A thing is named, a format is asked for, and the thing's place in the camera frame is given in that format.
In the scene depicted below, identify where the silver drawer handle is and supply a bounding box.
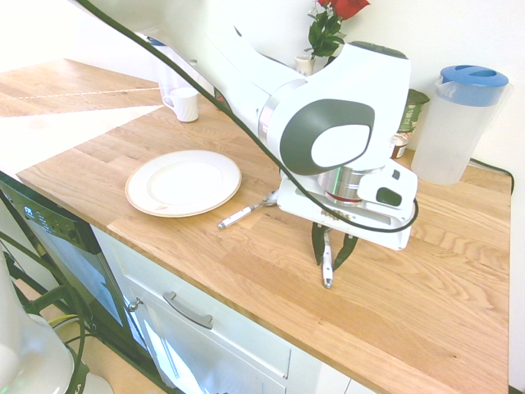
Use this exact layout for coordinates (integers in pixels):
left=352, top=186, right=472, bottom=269
left=162, top=291, right=215, bottom=330

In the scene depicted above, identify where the white-handled metal spoon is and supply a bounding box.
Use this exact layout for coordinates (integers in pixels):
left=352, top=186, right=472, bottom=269
left=217, top=189, right=281, bottom=231

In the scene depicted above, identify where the white ribbed mug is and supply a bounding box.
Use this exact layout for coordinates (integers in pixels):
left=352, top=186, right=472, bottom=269
left=162, top=86, right=201, bottom=124

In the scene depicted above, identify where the black power cable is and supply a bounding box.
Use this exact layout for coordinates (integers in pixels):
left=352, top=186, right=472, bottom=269
left=469, top=157, right=516, bottom=194

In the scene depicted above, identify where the white vase blue pattern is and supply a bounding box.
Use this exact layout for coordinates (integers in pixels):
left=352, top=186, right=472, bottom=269
left=294, top=55, right=317, bottom=77

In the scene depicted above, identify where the white gold-rimmed plate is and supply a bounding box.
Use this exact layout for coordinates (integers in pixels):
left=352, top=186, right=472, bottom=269
left=125, top=149, right=243, bottom=218

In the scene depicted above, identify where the yellow cable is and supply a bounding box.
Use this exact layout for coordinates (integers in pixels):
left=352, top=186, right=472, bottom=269
left=48, top=313, right=80, bottom=329

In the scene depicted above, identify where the brown pudding cup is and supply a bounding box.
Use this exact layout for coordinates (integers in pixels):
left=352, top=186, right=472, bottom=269
left=388, top=131, right=410, bottom=160

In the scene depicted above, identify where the black dishwasher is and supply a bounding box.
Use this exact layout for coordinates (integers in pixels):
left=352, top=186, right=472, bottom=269
left=0, top=171, right=151, bottom=373

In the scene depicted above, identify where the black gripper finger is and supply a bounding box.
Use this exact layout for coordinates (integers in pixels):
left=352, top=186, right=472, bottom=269
left=311, top=222, right=327, bottom=267
left=332, top=232, right=358, bottom=273

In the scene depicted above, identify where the dark green cable bundle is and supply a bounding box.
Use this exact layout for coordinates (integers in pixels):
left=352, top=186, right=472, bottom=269
left=0, top=231, right=98, bottom=394

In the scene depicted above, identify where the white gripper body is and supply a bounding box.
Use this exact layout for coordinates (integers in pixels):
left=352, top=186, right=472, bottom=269
left=276, top=168, right=414, bottom=252

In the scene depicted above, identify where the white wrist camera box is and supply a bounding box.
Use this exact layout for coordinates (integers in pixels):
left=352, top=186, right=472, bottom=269
left=355, top=165, right=419, bottom=211

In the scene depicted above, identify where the clear pitcher blue lid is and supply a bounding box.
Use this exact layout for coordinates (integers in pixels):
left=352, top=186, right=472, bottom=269
left=410, top=64, right=514, bottom=186

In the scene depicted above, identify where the red rose with leaves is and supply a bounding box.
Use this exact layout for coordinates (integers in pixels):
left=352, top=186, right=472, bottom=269
left=307, top=0, right=371, bottom=59

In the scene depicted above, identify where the green yogurt cup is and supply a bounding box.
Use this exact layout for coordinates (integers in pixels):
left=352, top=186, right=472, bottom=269
left=396, top=88, right=431, bottom=135

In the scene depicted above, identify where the white drawer front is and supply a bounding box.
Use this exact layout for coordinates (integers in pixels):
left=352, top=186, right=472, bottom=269
left=92, top=226, right=293, bottom=381

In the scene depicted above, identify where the white-handled metal fork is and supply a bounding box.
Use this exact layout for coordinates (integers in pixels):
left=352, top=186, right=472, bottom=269
left=321, top=231, right=335, bottom=290

